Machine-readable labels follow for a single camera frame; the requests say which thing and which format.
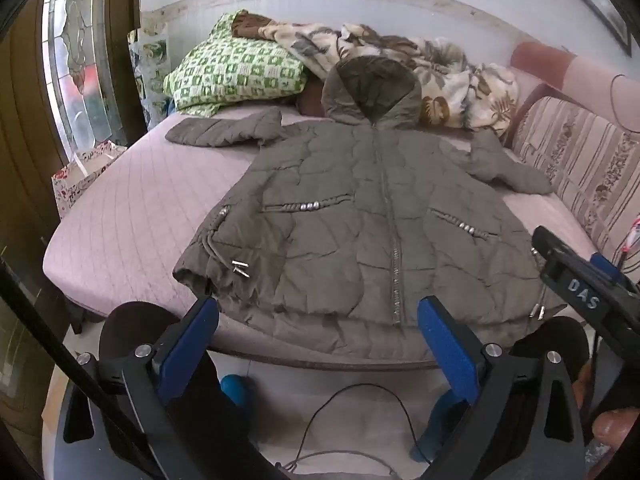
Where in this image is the black floor cable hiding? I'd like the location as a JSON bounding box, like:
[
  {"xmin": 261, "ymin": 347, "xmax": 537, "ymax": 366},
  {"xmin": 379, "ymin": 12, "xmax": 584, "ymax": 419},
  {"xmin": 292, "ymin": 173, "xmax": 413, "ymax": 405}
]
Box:
[{"xmin": 272, "ymin": 384, "xmax": 433, "ymax": 478}]

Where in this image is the blue slipper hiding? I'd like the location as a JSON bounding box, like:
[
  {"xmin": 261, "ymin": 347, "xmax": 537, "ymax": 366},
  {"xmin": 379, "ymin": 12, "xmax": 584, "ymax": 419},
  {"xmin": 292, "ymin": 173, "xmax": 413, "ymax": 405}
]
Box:
[{"xmin": 219, "ymin": 374, "xmax": 253, "ymax": 406}]

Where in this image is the leaf print bag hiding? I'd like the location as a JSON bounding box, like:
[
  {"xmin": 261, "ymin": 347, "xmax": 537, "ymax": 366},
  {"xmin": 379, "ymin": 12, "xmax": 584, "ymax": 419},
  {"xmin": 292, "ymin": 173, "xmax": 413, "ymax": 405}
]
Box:
[{"xmin": 127, "ymin": 22, "xmax": 173, "ymax": 133}]

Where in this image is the brown pillow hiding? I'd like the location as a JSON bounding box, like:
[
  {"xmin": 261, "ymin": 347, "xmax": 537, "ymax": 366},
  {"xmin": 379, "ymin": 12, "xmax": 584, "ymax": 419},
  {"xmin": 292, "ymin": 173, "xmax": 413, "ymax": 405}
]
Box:
[{"xmin": 295, "ymin": 80, "xmax": 331, "ymax": 118}]

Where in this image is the olive hooded puffer jacket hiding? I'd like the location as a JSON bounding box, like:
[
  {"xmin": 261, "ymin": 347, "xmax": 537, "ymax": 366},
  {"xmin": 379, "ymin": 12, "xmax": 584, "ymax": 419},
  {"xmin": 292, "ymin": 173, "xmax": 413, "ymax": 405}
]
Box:
[{"xmin": 165, "ymin": 56, "xmax": 568, "ymax": 361}]

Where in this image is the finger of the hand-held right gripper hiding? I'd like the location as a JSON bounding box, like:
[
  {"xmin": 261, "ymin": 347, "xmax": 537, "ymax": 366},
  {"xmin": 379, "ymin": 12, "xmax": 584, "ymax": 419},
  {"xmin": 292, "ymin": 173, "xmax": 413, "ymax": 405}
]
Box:
[
  {"xmin": 590, "ymin": 252, "xmax": 640, "ymax": 295},
  {"xmin": 531, "ymin": 226, "xmax": 619, "ymax": 319}
]

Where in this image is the red and white cord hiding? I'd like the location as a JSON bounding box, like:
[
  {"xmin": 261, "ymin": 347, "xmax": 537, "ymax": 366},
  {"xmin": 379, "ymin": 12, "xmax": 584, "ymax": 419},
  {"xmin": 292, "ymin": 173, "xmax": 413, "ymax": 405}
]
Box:
[{"xmin": 620, "ymin": 217, "xmax": 640, "ymax": 266}]

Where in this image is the thin dark cable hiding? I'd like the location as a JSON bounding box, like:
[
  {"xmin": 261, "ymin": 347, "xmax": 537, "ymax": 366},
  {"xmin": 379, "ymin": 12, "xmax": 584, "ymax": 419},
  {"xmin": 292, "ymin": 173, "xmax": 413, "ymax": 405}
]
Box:
[{"xmin": 611, "ymin": 73, "xmax": 640, "ymax": 134}]

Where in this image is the dark framed wall picture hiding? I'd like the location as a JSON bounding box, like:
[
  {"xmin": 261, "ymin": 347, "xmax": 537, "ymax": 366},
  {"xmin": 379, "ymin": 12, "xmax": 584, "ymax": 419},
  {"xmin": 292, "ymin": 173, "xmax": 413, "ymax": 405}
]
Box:
[{"xmin": 537, "ymin": 0, "xmax": 632, "ymax": 56}]

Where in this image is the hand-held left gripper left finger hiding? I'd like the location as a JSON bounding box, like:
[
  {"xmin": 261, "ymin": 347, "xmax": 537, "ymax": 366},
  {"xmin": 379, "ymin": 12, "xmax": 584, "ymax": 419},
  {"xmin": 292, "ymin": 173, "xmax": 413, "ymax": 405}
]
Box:
[{"xmin": 52, "ymin": 296, "xmax": 236, "ymax": 480}]

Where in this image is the pink quilted bed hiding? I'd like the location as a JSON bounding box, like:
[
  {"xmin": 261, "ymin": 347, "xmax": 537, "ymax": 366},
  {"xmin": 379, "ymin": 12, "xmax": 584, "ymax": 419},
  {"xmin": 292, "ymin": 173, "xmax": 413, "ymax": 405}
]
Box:
[{"xmin": 42, "ymin": 105, "xmax": 621, "ymax": 373}]

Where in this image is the person's right hand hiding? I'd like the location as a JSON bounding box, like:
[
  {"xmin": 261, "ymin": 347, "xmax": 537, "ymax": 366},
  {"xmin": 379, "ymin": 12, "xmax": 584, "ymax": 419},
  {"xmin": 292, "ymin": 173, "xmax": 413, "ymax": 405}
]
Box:
[{"xmin": 575, "ymin": 360, "xmax": 640, "ymax": 444}]

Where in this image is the black rod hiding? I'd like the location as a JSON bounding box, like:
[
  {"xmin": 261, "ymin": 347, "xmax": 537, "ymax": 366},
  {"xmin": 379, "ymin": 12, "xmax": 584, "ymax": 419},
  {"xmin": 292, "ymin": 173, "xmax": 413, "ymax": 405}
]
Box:
[{"xmin": 0, "ymin": 257, "xmax": 133, "ymax": 443}]

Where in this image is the cream leaf print blanket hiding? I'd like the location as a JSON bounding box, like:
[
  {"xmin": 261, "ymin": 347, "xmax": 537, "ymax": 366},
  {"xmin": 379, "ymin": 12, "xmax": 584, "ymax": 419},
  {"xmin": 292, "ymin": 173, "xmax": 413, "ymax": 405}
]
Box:
[{"xmin": 260, "ymin": 20, "xmax": 521, "ymax": 133}]

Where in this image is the floral paper bag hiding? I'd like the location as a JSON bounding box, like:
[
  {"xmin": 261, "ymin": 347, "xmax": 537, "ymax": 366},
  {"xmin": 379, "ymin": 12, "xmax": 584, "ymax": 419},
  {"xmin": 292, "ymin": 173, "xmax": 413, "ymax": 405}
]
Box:
[{"xmin": 51, "ymin": 141, "xmax": 128, "ymax": 221}]

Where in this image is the green checkered pillow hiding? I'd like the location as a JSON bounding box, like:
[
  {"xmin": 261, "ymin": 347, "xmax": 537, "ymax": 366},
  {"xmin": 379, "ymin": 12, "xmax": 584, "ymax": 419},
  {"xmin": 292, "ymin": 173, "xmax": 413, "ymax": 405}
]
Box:
[{"xmin": 162, "ymin": 9, "xmax": 308, "ymax": 116}]

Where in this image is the striped floral cushion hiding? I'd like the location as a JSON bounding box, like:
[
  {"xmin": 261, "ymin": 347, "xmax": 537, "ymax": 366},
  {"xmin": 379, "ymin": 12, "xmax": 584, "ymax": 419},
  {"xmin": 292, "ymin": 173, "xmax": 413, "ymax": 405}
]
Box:
[{"xmin": 502, "ymin": 82, "xmax": 640, "ymax": 281}]

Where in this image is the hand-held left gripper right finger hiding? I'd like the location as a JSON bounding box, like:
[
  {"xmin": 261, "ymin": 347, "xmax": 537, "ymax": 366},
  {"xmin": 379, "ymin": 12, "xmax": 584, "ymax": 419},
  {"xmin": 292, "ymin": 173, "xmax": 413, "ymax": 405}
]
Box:
[{"xmin": 417, "ymin": 296, "xmax": 586, "ymax": 480}]

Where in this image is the brown patterned cloth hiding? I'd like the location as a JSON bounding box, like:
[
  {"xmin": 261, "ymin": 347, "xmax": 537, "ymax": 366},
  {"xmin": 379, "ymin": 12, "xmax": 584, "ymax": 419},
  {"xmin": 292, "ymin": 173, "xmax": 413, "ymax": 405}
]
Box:
[{"xmin": 231, "ymin": 11, "xmax": 273, "ymax": 41}]

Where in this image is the stained glass window panel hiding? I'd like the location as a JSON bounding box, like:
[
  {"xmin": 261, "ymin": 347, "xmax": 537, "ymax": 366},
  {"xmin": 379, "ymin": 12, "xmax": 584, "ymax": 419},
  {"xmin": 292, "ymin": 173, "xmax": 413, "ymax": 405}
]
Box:
[{"xmin": 42, "ymin": 0, "xmax": 126, "ymax": 161}]

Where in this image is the pink padded headboard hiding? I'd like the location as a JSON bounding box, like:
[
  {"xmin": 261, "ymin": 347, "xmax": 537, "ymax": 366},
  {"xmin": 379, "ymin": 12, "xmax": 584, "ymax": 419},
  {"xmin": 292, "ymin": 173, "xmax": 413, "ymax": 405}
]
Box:
[{"xmin": 510, "ymin": 41, "xmax": 640, "ymax": 133}]

